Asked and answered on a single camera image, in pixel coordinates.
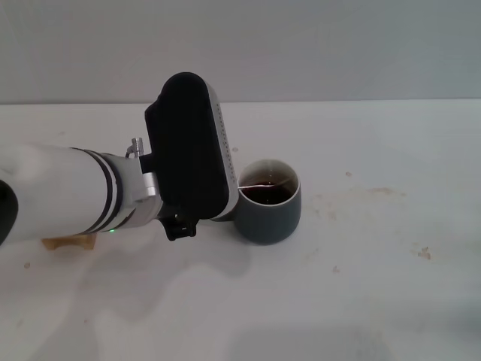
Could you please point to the grey ceramic cup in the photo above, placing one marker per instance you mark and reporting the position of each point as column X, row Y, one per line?
column 270, row 223

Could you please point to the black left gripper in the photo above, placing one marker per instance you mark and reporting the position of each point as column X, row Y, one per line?
column 180, row 227

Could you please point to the light wooden notched block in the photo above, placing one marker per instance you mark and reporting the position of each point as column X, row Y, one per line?
column 71, row 242

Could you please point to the dark coffee liquid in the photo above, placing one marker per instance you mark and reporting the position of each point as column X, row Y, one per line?
column 268, row 195

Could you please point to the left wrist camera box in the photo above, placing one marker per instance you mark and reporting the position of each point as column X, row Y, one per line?
column 188, row 150

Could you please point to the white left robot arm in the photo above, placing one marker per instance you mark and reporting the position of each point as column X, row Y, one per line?
column 56, row 192

